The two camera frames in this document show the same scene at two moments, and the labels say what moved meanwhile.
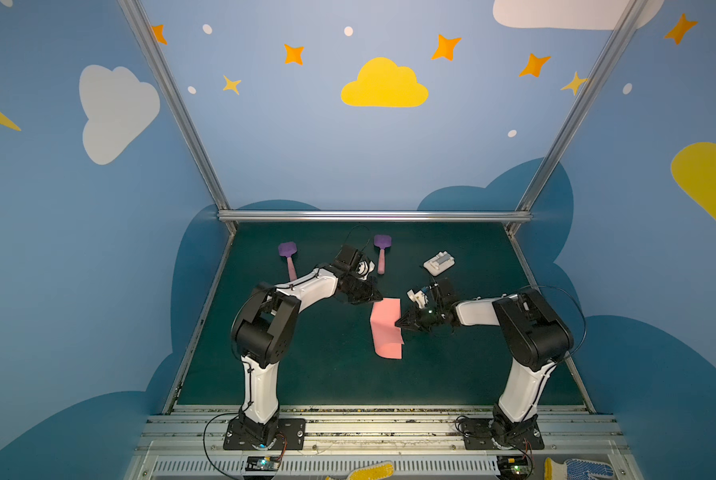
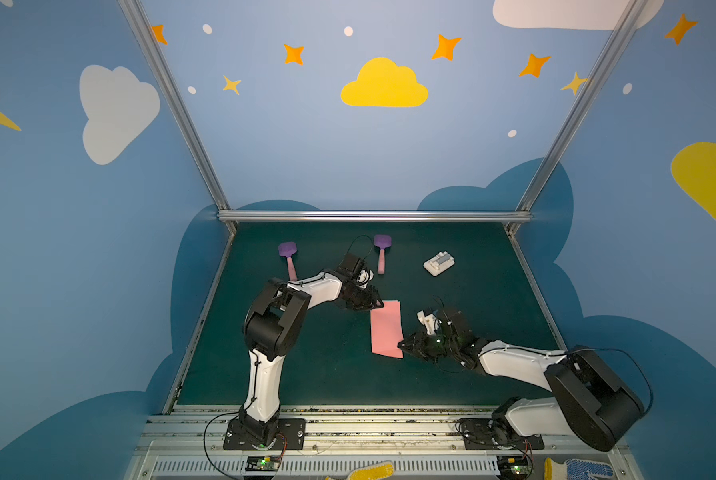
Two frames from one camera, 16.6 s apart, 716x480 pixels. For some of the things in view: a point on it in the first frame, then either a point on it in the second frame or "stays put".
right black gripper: (421, 318) to (424, 344)
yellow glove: (381, 471) stays put
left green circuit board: (262, 463) stays put
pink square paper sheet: (387, 336) stays put
